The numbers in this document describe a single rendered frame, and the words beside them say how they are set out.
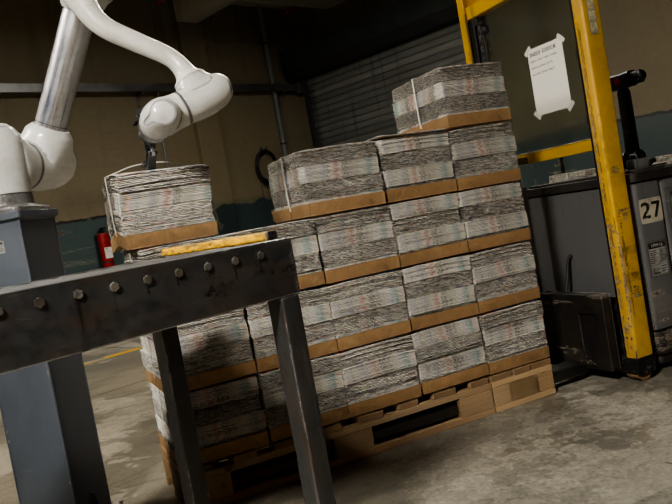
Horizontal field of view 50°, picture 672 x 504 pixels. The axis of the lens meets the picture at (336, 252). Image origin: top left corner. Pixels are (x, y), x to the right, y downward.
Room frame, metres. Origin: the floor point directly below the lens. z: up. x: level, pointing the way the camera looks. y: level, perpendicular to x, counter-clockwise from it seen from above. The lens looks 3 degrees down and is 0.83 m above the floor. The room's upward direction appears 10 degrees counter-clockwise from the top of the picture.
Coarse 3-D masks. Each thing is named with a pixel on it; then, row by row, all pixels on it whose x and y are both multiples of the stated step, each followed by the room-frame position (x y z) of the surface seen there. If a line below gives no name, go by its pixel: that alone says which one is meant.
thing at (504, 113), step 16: (480, 112) 2.69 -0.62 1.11; (496, 112) 2.72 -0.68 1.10; (416, 128) 2.83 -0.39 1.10; (432, 128) 2.73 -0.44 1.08; (480, 176) 2.67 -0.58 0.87; (496, 176) 2.70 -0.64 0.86; (512, 176) 2.73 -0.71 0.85; (480, 240) 2.64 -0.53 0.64; (496, 240) 2.68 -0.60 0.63; (512, 240) 2.71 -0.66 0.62; (480, 304) 2.63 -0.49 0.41; (496, 304) 2.66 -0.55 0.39; (512, 304) 2.69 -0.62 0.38; (528, 352) 2.70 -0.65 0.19; (544, 352) 2.73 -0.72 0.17; (496, 368) 2.64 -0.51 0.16
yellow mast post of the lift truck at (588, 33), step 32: (576, 0) 2.69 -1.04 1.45; (576, 32) 2.71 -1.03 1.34; (608, 96) 2.70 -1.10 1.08; (608, 128) 2.69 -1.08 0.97; (608, 160) 2.68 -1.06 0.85; (608, 192) 2.68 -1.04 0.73; (608, 224) 2.71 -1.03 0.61; (640, 288) 2.70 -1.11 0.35; (640, 320) 2.69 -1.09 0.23; (640, 352) 2.68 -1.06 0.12
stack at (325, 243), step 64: (128, 256) 2.39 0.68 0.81; (320, 256) 2.43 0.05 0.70; (384, 256) 2.50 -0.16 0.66; (448, 256) 2.59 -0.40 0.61; (256, 320) 2.28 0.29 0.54; (320, 320) 2.37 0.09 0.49; (384, 320) 2.47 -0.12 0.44; (256, 384) 2.28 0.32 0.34; (320, 384) 2.37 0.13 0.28; (384, 384) 2.45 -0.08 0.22; (256, 448) 2.39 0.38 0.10; (384, 448) 2.43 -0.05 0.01
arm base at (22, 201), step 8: (0, 200) 2.11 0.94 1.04; (8, 200) 2.12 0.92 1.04; (16, 200) 2.13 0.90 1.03; (24, 200) 2.15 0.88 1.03; (32, 200) 2.19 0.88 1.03; (0, 208) 2.10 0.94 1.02; (8, 208) 2.09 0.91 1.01; (16, 208) 2.09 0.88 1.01; (24, 208) 2.13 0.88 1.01; (32, 208) 2.17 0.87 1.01; (40, 208) 2.21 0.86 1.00; (48, 208) 2.24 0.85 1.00
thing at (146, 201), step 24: (168, 168) 2.22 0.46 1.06; (192, 168) 2.23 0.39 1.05; (120, 192) 2.14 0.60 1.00; (144, 192) 2.18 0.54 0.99; (168, 192) 2.20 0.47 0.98; (192, 192) 2.24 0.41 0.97; (120, 216) 2.15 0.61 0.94; (144, 216) 2.18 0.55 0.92; (168, 216) 2.21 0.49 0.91; (192, 216) 2.24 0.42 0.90
